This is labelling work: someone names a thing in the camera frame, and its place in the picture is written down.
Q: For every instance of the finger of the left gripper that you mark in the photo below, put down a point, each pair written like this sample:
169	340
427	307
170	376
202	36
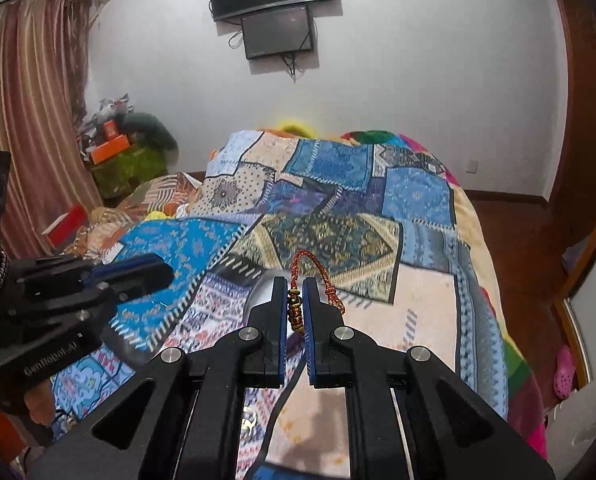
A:
121	342
137	276

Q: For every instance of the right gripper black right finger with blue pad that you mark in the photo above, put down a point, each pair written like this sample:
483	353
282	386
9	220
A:
409	416

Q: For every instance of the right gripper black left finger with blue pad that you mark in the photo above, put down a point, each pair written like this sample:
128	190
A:
179	416

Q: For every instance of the red flat box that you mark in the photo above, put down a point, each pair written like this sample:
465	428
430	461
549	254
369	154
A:
63	229

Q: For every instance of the green covered side table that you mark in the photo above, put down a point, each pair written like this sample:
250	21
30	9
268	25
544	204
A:
119	175

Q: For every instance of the orange box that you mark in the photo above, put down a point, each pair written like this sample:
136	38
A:
109	149

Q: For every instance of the purple heart-shaped tin box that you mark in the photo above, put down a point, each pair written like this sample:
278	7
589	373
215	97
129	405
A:
262	293

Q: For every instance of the dark green plush bundle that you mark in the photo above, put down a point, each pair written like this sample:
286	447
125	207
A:
146	129

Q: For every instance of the pink croc shoe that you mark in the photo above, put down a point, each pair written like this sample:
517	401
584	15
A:
563	379

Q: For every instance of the colourful patchwork bed quilt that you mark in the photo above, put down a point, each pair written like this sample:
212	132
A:
389	240

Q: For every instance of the striped pink curtain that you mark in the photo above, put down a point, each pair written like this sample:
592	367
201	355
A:
44	52

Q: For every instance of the white wall socket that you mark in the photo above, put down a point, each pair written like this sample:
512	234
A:
472	166

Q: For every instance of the wooden door frame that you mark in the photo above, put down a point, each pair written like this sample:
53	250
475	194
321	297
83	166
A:
573	199

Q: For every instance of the small black wall monitor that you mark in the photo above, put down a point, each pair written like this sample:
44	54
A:
280	31

